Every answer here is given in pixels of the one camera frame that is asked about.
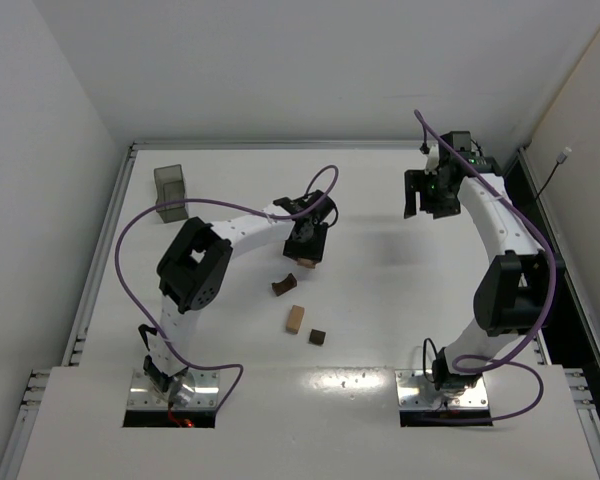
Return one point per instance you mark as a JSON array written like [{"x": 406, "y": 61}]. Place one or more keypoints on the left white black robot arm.
[{"x": 193, "y": 268}]

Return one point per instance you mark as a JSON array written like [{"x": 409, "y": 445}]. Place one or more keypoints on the small dark wood cube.
[{"x": 317, "y": 337}]

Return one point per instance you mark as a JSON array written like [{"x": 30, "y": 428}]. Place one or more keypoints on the grey translucent plastic bin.
[{"x": 170, "y": 186}]

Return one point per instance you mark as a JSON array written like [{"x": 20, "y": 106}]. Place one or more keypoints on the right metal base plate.
[{"x": 416, "y": 394}]

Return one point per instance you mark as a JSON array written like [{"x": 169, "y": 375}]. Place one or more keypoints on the black wall cable white plug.
[{"x": 525, "y": 194}]

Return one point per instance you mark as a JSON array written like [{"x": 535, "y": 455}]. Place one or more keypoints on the metal base plate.
[
  {"x": 416, "y": 394},
  {"x": 192, "y": 391}
]

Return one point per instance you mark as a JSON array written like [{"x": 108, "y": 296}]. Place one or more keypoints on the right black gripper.
[{"x": 427, "y": 201}]

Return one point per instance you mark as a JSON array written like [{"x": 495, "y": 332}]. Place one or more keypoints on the dark wood arch block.
[{"x": 284, "y": 286}]

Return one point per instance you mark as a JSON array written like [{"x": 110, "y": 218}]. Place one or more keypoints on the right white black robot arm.
[{"x": 514, "y": 298}]

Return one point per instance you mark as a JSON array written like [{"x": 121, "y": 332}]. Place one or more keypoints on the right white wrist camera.
[{"x": 433, "y": 158}]

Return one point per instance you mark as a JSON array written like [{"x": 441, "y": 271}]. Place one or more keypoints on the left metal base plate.
[{"x": 192, "y": 391}]

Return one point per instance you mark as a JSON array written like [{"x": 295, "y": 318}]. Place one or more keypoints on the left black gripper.
[{"x": 305, "y": 248}]

